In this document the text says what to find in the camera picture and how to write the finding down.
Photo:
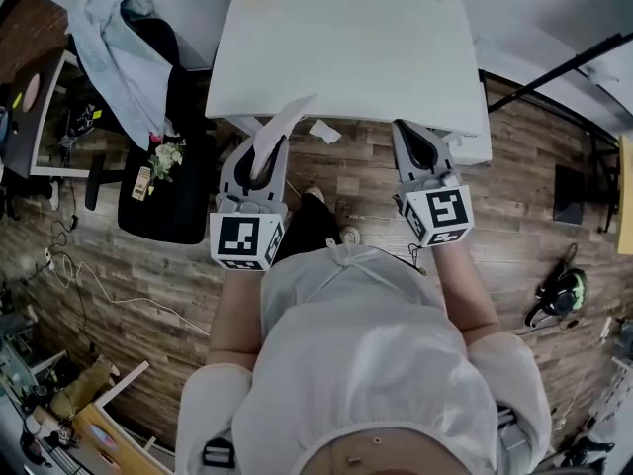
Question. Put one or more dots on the brown paper bag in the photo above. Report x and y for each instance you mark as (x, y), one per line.
(81, 389)

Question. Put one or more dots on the black office chair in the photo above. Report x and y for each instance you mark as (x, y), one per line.
(163, 201)

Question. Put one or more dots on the pale pink calculator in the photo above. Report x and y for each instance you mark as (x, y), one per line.
(277, 129)

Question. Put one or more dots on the pink oval object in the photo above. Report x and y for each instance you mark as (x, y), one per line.
(30, 92)

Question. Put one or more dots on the light blue jacket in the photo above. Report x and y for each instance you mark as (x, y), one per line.
(118, 62)

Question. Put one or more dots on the black and green headset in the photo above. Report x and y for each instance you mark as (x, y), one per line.
(564, 292)

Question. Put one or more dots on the black stand pole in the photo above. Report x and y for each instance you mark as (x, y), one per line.
(554, 69)

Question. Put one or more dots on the person's left forearm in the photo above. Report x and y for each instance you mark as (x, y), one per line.
(236, 314)

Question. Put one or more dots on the yellow paper packet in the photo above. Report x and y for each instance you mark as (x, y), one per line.
(141, 183)

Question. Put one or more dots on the person's right forearm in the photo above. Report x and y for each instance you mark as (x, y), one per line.
(465, 290)

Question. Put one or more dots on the crumpled white paper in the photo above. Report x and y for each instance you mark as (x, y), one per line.
(324, 130)

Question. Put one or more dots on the yellow wooden board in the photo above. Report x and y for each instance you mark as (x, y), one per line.
(626, 196)

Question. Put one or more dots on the black flat box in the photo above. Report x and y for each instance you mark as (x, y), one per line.
(569, 195)

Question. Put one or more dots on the person's black trouser leg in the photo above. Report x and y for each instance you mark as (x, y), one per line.
(309, 230)

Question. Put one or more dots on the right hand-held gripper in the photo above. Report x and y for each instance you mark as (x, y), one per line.
(440, 213)

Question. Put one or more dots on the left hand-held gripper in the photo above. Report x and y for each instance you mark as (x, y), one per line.
(240, 238)

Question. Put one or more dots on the black metal rack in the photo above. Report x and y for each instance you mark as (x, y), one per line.
(605, 181)

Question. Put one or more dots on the white table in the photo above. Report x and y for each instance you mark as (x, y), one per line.
(346, 47)

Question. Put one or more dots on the white flower bouquet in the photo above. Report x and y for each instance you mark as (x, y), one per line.
(167, 159)

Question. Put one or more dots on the person's light shoe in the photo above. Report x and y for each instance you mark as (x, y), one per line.
(313, 194)
(351, 235)

